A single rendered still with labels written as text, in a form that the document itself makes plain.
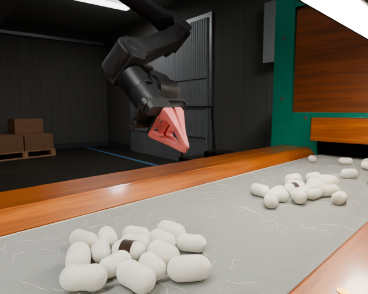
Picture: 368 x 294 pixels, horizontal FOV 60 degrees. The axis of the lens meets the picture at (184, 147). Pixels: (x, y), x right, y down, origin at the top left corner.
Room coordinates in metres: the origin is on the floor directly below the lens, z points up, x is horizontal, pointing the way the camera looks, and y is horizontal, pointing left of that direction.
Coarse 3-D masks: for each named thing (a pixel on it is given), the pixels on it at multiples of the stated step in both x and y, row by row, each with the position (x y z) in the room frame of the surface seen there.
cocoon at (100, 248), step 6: (96, 240) 0.30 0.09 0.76; (102, 240) 0.30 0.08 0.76; (96, 246) 0.28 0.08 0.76; (102, 246) 0.28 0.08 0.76; (108, 246) 0.29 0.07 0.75; (96, 252) 0.28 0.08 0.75; (102, 252) 0.28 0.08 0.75; (108, 252) 0.28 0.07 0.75; (96, 258) 0.28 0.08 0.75; (102, 258) 0.28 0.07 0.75
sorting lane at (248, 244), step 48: (192, 192) 0.54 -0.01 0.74; (240, 192) 0.54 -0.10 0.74; (0, 240) 0.34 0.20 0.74; (48, 240) 0.34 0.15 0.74; (240, 240) 0.34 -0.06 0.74; (288, 240) 0.34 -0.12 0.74; (336, 240) 0.34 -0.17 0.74; (0, 288) 0.24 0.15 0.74; (48, 288) 0.24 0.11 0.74; (192, 288) 0.24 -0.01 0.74; (240, 288) 0.24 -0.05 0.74; (288, 288) 0.24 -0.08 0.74
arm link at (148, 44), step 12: (180, 24) 0.95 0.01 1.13; (144, 36) 0.77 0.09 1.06; (156, 36) 0.83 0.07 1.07; (168, 36) 0.89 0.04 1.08; (180, 36) 0.95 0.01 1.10; (120, 48) 0.63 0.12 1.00; (144, 48) 0.70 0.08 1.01; (156, 48) 0.77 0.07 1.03; (168, 48) 0.87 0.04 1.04; (108, 60) 0.65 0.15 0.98; (120, 60) 0.64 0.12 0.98; (108, 72) 0.65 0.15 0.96
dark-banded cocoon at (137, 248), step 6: (120, 240) 0.29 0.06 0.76; (114, 246) 0.29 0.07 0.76; (132, 246) 0.28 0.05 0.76; (138, 246) 0.28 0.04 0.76; (144, 246) 0.29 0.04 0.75; (114, 252) 0.28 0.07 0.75; (132, 252) 0.28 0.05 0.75; (138, 252) 0.28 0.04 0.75; (144, 252) 0.28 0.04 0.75; (132, 258) 0.28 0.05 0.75; (138, 258) 0.28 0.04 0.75
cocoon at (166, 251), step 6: (156, 240) 0.29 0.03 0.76; (150, 246) 0.28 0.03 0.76; (156, 246) 0.28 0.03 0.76; (162, 246) 0.28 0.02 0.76; (168, 246) 0.28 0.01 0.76; (174, 246) 0.28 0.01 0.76; (156, 252) 0.28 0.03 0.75; (162, 252) 0.27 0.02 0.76; (168, 252) 0.27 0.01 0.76; (174, 252) 0.27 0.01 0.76; (162, 258) 0.27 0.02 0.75; (168, 258) 0.27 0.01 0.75
